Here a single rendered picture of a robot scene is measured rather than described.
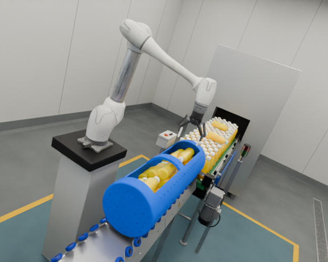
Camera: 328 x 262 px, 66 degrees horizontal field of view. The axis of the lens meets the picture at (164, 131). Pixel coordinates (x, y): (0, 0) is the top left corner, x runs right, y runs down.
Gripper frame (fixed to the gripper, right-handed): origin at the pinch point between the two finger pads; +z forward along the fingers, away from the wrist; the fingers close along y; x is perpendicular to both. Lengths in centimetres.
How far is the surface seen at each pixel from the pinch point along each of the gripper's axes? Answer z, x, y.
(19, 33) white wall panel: -4, 74, -265
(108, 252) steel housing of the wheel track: 39, -73, 1
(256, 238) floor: 132, 142, 92
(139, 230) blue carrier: 28, -62, 8
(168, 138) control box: 22, 40, -26
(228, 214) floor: 132, 159, 51
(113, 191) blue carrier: 17, -62, -11
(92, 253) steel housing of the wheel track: 39, -78, -4
